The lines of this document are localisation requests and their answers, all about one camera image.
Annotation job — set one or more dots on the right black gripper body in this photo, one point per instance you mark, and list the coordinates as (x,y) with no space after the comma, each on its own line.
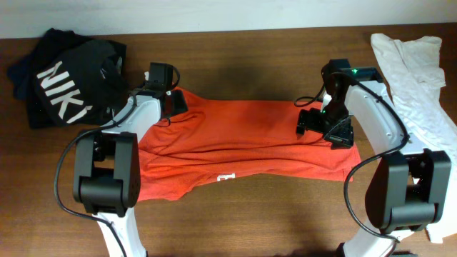
(333,122)

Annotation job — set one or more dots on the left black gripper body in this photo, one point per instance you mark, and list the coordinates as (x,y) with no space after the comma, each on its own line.
(178,101)

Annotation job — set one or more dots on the orange printed t-shirt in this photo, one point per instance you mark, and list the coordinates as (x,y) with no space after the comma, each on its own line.
(220,140)

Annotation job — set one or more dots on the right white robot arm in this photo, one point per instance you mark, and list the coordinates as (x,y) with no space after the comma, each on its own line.
(408,189)

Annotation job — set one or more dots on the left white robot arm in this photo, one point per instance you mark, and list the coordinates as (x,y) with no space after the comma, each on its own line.
(107,179)

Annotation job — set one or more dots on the dark folded clothes pile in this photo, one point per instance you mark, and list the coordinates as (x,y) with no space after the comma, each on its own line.
(22,73)

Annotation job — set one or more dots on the white t-shirt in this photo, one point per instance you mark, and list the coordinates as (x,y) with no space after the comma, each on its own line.
(412,70)

